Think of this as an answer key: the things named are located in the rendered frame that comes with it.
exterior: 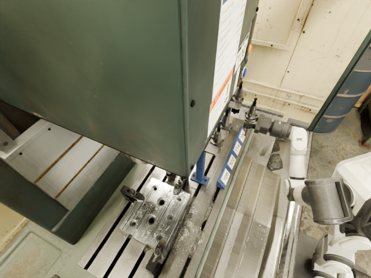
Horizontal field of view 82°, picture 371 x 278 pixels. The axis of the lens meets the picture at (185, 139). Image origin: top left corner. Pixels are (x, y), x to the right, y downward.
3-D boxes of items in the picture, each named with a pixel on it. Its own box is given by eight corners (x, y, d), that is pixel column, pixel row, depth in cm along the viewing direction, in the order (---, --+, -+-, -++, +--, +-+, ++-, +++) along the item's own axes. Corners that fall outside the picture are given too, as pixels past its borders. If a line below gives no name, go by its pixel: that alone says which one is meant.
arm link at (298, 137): (289, 128, 109) (289, 154, 109) (291, 127, 101) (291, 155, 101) (303, 128, 107) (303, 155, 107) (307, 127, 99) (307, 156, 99)
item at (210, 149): (222, 148, 98) (222, 147, 97) (217, 157, 95) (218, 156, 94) (207, 143, 100) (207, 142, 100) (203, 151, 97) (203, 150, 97)
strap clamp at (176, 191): (189, 182, 122) (188, 169, 110) (178, 202, 114) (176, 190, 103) (183, 180, 123) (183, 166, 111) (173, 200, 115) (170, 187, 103)
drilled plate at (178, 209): (191, 198, 111) (191, 194, 107) (163, 254, 95) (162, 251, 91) (153, 181, 118) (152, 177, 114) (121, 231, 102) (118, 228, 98)
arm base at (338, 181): (335, 218, 80) (363, 222, 69) (304, 223, 78) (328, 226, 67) (324, 178, 84) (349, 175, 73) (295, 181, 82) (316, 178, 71)
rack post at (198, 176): (209, 178, 123) (213, 146, 100) (206, 186, 120) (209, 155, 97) (193, 171, 126) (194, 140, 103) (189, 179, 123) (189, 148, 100)
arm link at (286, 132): (276, 138, 114) (298, 145, 111) (277, 138, 104) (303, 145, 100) (283, 117, 113) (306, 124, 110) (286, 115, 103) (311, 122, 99)
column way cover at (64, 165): (125, 148, 138) (99, 81, 98) (71, 214, 111) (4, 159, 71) (119, 145, 139) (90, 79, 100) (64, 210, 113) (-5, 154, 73)
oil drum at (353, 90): (339, 110, 286) (385, 46, 218) (337, 141, 251) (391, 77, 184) (291, 97, 303) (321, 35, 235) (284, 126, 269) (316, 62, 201)
